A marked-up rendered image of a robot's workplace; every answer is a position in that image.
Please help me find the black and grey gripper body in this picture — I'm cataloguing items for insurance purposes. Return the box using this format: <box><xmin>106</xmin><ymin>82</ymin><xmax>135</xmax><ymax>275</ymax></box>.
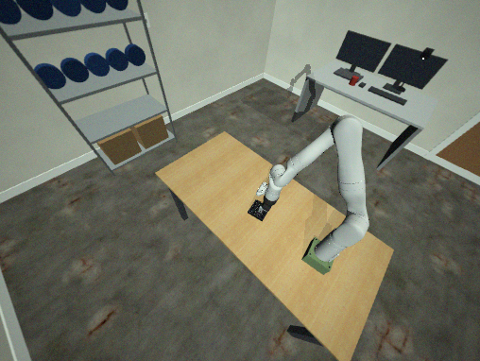
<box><xmin>256</xmin><ymin>182</ymin><xmax>280</xmax><ymax>212</ymax></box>

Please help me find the black knob box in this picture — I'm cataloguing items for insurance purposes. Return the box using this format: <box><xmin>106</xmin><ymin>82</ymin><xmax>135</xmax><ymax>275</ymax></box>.
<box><xmin>248</xmin><ymin>199</ymin><xmax>267</xmax><ymax>221</ymax></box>

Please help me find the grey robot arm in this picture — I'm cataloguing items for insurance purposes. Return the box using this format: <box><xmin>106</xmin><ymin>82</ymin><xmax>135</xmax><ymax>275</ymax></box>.
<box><xmin>267</xmin><ymin>114</ymin><xmax>369</xmax><ymax>263</ymax></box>

